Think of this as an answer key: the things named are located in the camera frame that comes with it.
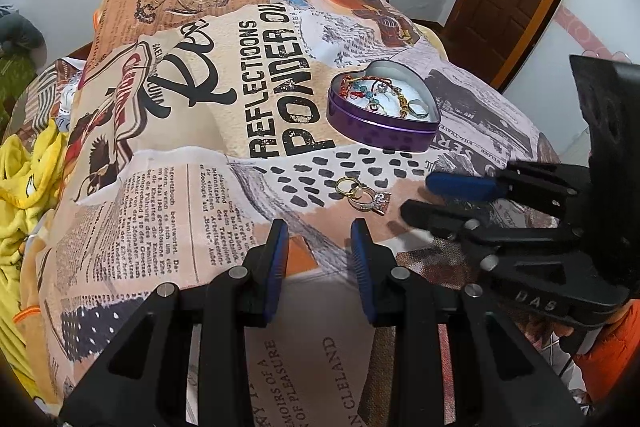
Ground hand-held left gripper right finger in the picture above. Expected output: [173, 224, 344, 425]
[350, 219, 587, 427]

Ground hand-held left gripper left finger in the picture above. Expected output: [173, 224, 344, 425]
[59, 219, 291, 427]

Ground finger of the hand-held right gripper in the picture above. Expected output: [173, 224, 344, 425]
[400, 199, 596, 275]
[425, 161, 593, 210]

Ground silver ring with stone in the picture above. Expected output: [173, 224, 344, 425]
[356, 188, 394, 214]

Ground purple heart-shaped tin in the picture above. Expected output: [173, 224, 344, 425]
[326, 60, 441, 154]

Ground gold chain bracelet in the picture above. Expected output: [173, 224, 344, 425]
[392, 88, 413, 120]

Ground blue bead bracelet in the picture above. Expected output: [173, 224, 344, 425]
[356, 79, 396, 112]

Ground newspaper printed blanket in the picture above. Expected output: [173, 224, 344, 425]
[37, 0, 593, 427]

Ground yellow cloth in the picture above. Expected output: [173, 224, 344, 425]
[0, 124, 68, 403]

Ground striped quilt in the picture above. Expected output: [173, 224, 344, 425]
[27, 56, 93, 135]

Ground green patterned bag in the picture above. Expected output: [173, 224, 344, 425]
[0, 52, 38, 118]

